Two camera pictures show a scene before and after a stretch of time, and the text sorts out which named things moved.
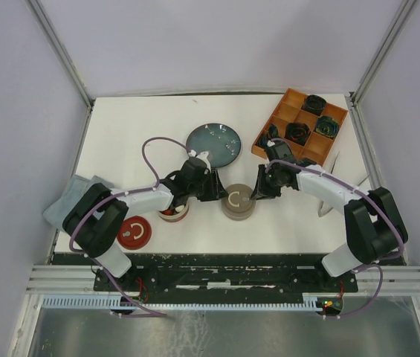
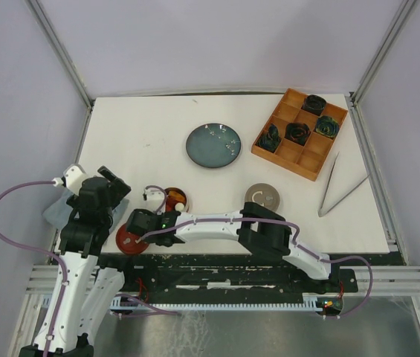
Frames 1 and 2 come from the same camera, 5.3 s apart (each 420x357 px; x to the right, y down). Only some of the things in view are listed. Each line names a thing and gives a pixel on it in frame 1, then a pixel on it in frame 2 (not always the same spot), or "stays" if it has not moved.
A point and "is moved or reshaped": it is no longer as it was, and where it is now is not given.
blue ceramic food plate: (221, 143) stays
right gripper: (260, 190) → (149, 214)
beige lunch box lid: (238, 198) is moved or reshaped
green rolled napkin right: (327, 126) stays
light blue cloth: (57, 210) stays
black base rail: (217, 274) stays
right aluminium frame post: (375, 65) stays
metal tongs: (323, 209) stays
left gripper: (216, 191) → (118, 188)
